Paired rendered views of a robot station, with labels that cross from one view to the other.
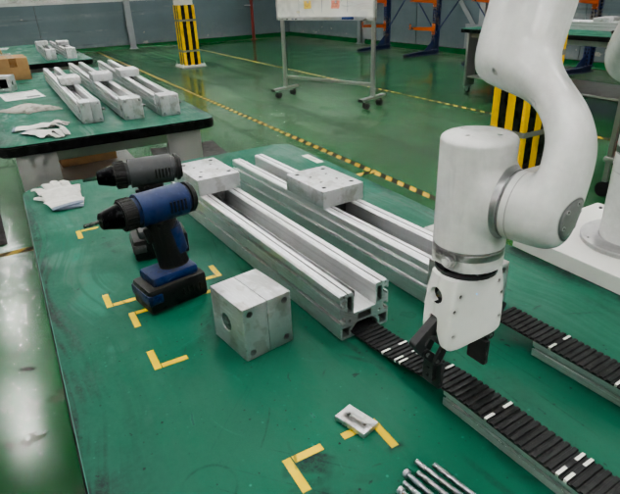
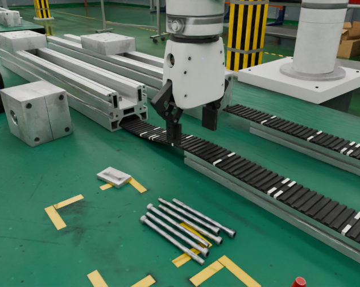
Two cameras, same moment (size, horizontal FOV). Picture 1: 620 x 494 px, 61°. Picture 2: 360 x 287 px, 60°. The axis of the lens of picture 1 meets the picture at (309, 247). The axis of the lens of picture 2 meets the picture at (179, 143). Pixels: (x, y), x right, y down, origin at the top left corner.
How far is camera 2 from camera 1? 27 cm
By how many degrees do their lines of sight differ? 9
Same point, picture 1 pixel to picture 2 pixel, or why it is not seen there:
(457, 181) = not seen: outside the picture
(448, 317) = (180, 76)
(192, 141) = not seen: hidden behind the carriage
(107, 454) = not seen: outside the picture
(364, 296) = (129, 100)
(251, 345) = (33, 133)
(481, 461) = (211, 195)
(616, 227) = (302, 60)
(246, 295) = (28, 93)
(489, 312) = (214, 79)
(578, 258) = (279, 80)
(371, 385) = (130, 155)
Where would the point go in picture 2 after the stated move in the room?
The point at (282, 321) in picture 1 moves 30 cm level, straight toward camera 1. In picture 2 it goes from (61, 116) to (42, 209)
